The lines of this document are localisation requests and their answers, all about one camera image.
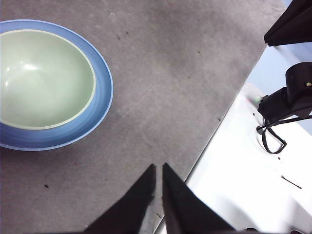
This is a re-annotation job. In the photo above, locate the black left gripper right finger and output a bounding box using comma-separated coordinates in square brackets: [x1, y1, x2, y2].
[162, 162, 235, 234]

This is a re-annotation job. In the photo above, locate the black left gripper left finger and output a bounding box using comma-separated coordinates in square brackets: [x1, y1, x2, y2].
[84, 163, 156, 234]

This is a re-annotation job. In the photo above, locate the blue plate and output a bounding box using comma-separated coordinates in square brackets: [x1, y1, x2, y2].
[0, 19, 114, 151]

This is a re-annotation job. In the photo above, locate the green ribbed bowl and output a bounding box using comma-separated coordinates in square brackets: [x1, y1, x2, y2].
[0, 29, 97, 130]

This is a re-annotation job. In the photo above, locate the thin black pin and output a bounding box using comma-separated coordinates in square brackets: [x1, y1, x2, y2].
[280, 175, 303, 190]

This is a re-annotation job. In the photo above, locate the black looped cable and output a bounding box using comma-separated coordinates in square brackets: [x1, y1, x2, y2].
[255, 117, 312, 155]

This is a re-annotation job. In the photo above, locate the black frame piece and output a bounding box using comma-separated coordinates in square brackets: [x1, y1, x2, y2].
[264, 0, 312, 47]

